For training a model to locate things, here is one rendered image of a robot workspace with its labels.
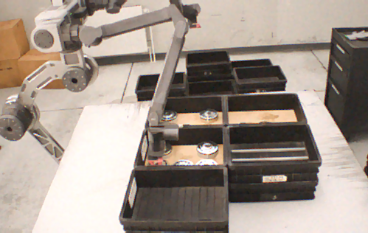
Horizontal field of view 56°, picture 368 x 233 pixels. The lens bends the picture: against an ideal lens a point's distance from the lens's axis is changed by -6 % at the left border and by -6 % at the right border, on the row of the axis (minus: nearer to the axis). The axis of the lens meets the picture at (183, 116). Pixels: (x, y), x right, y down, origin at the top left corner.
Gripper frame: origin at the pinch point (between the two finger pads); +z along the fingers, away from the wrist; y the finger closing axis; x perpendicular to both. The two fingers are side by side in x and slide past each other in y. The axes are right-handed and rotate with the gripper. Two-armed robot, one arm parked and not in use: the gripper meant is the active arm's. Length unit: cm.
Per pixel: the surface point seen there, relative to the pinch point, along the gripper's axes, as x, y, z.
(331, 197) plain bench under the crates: -80, -7, 11
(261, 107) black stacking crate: -50, 50, 3
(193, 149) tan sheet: -15.1, 15.3, 4.7
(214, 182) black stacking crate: -26.1, -10.6, -0.7
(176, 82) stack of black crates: 10, 148, 51
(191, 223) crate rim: -18.5, -38.7, -9.4
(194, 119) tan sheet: -13.5, 41.5, 7.0
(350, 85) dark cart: -129, 122, 29
